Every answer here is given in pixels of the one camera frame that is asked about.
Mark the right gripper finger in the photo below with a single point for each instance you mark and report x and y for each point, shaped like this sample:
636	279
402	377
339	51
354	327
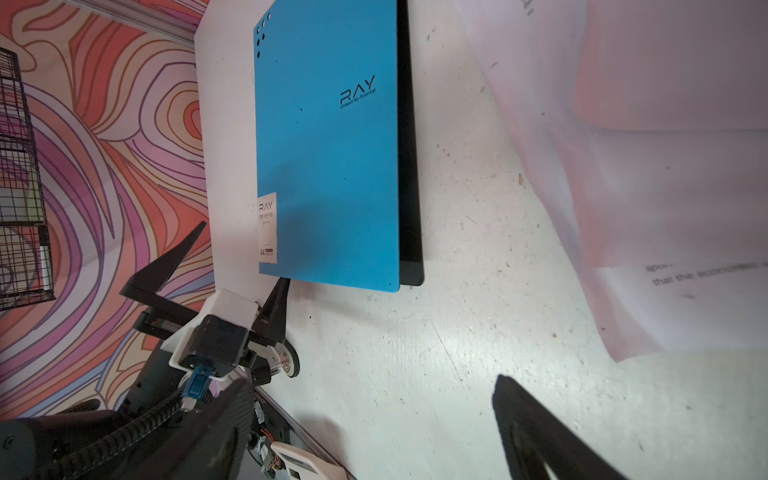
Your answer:
536	444

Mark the printed paper sheets stack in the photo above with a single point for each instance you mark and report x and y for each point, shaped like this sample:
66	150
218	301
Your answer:
642	128

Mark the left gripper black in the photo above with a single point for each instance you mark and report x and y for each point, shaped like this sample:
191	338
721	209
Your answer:
267	352

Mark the black wire basket left wall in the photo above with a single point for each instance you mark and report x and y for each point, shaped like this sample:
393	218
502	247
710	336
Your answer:
26	259

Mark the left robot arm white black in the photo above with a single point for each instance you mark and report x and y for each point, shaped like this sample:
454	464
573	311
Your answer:
193	412

